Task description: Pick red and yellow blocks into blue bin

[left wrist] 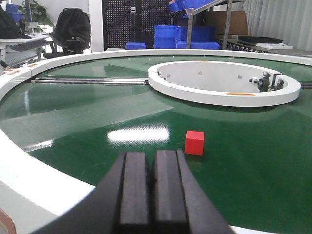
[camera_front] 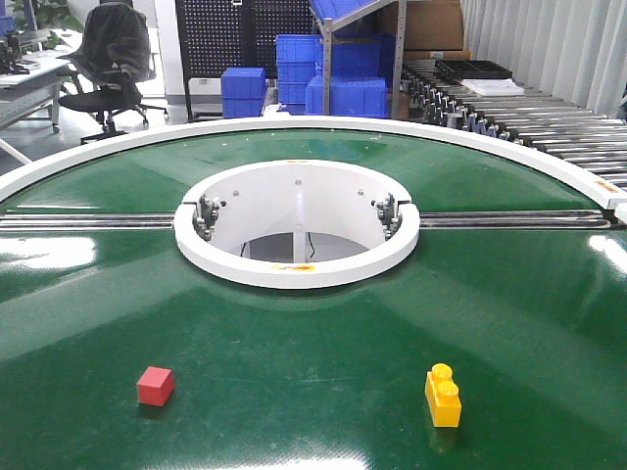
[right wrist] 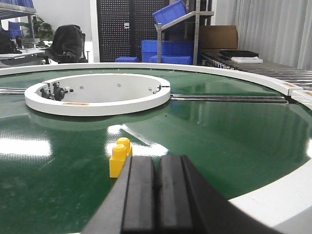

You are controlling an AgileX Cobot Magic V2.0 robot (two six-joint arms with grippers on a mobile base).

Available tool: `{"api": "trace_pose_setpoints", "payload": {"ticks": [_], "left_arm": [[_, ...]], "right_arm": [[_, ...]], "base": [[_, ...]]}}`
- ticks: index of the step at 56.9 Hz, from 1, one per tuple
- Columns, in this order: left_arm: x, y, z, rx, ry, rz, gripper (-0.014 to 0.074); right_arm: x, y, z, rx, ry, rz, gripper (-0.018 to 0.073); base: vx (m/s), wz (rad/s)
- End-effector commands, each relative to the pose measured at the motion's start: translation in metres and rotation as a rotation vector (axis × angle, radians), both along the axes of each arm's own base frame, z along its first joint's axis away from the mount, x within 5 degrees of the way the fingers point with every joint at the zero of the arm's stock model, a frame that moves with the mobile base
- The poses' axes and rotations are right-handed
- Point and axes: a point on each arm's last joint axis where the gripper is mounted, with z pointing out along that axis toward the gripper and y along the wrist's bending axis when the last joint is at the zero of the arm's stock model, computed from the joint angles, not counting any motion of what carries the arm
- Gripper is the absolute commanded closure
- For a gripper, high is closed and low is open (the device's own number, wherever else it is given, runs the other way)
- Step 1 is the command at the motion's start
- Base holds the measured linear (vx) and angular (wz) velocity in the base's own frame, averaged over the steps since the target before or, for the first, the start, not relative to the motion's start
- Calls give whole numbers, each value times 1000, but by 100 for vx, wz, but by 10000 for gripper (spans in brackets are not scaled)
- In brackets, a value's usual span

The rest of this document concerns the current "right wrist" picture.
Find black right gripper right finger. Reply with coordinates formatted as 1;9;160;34
156;155;278;234

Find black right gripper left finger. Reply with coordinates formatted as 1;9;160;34
82;156;155;234

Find yellow toy block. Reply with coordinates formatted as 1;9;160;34
109;137;133;178

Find small blue bin on floor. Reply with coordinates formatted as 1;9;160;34
115;57;139;62

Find tilted blue bin on rack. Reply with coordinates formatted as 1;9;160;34
152;0;187;25

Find stacked blue bins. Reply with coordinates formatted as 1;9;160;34
141;40;194;65

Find white foam tray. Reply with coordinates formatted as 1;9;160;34
231;57;263;63

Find black tray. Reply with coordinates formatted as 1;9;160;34
219;50;259;58

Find cardboard box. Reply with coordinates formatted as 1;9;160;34
199;25;238;52

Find roller conveyor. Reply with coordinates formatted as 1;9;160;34
201;53;312;91

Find black office chair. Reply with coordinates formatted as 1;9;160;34
44;24;88;64

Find black perforated panel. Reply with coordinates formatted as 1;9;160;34
97;0;169;62

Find white desk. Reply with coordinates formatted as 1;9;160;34
0;48;47;68

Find grey metal rack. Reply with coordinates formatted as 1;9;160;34
155;0;215;65

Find green potted plant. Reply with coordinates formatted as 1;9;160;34
19;16;54;48

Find black backpack on desk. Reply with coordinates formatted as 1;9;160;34
0;33;22;54

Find white inner ring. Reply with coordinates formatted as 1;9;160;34
24;73;171;117

